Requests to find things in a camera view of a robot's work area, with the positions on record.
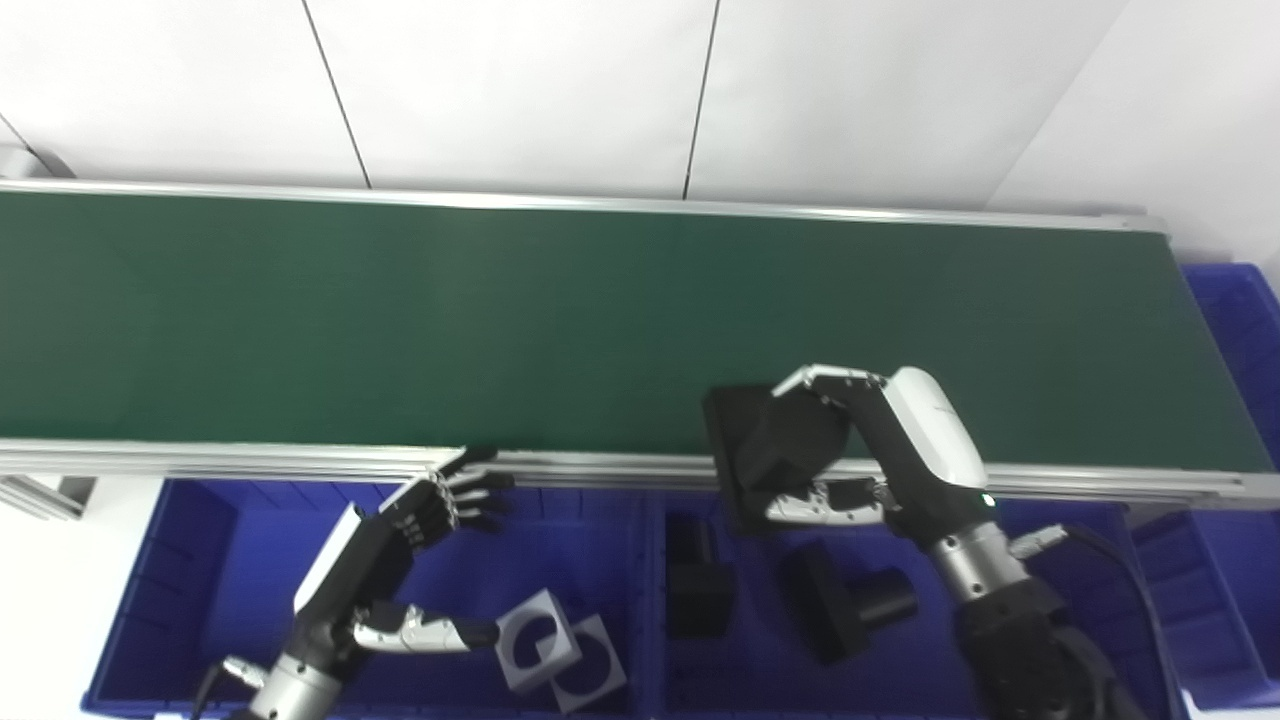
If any grey square part with hole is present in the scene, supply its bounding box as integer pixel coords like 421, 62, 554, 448
545, 614, 630, 714
494, 589, 584, 694

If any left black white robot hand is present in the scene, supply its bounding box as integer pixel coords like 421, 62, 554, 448
292, 444, 517, 669

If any green conveyor belt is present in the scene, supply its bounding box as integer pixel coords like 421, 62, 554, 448
0, 190, 1277, 477
0, 177, 1280, 507

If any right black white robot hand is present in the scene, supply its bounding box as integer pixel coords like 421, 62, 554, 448
764, 362, 1001, 548

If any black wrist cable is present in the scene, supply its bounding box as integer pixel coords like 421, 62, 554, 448
189, 655, 271, 720
1008, 521, 1173, 720

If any black block with cylinder part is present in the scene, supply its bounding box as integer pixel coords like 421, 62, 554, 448
701, 382, 873, 537
664, 512, 735, 640
779, 542, 920, 667

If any blue plastic bin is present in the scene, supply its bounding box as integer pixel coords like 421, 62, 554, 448
80, 477, 661, 720
635, 488, 1193, 720
1124, 261, 1280, 713

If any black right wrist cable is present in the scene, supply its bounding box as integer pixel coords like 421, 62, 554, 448
1008, 521, 1173, 720

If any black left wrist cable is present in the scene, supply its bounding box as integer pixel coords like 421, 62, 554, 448
189, 655, 271, 720

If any aluminium conveyor leg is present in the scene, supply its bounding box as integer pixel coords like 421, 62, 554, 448
0, 472, 99, 522

